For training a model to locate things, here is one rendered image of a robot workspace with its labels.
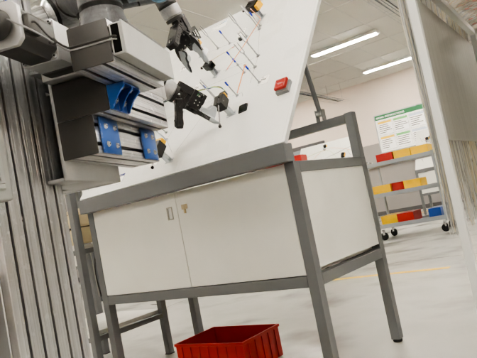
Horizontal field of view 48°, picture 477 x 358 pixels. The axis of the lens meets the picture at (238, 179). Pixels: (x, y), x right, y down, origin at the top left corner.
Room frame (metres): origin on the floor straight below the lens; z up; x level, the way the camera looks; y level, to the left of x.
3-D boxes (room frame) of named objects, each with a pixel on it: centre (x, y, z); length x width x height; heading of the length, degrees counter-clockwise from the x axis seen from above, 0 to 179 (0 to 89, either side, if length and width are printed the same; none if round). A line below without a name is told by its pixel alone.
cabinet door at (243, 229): (2.05, 0.05, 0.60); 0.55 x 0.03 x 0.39; 53
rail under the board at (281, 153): (2.20, 0.28, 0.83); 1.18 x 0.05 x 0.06; 53
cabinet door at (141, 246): (2.38, 0.49, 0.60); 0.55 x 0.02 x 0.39; 53
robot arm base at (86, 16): (1.39, 0.27, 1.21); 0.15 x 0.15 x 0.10
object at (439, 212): (6.87, -2.05, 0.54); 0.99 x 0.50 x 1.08; 58
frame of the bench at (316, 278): (2.45, 0.09, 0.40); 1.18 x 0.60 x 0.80; 53
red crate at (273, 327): (2.47, 0.19, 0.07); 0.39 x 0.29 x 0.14; 54
